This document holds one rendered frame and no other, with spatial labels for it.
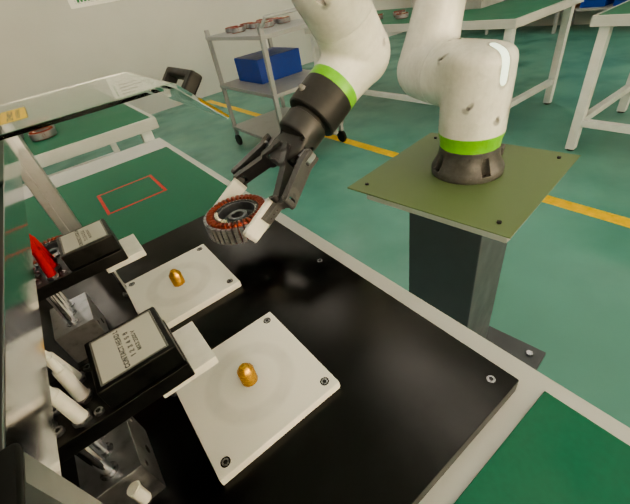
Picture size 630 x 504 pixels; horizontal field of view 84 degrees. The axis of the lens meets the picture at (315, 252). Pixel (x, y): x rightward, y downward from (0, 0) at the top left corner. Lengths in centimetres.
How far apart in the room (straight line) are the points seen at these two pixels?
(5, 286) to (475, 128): 72
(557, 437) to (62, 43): 558
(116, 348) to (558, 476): 41
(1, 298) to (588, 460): 46
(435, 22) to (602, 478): 77
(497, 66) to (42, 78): 526
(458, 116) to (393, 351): 49
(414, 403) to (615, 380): 114
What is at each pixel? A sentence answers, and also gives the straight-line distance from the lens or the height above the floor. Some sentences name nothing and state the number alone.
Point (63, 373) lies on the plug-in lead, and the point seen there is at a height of 93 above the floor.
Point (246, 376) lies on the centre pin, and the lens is 42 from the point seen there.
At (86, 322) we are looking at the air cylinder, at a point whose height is 82.
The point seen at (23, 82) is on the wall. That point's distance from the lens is 560.
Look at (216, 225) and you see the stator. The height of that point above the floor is 86.
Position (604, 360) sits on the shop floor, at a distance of 155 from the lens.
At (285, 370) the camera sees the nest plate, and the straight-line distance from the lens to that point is 44.
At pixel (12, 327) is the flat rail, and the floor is 104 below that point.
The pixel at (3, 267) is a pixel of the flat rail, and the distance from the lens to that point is 25.
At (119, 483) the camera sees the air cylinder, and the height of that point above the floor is 82.
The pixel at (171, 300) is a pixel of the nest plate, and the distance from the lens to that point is 59.
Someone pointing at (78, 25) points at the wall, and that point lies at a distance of 564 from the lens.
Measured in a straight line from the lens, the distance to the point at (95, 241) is 53.
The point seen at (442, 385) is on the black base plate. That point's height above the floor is 77.
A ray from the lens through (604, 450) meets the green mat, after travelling 46.
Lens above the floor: 114
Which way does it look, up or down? 37 degrees down
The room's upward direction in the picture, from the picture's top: 12 degrees counter-clockwise
